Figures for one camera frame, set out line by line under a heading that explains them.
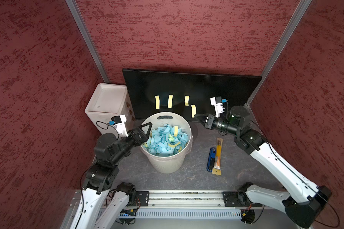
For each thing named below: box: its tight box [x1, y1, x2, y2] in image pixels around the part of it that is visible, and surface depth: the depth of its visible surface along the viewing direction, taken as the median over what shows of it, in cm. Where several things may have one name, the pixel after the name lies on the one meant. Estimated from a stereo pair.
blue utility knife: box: [206, 147, 216, 173], surface depth 88 cm
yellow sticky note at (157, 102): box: [154, 95, 161, 110], surface depth 72 cm
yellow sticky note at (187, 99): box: [184, 95, 190, 107], surface depth 71 cm
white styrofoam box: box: [84, 83, 136, 136], surface depth 88 cm
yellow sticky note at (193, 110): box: [190, 104, 197, 118], surface depth 66 cm
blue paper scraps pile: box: [142, 123, 189, 157], surface depth 75 cm
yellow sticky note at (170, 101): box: [167, 94, 174, 109], surface depth 71 cm
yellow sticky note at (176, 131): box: [173, 125, 178, 137], surface depth 77 cm
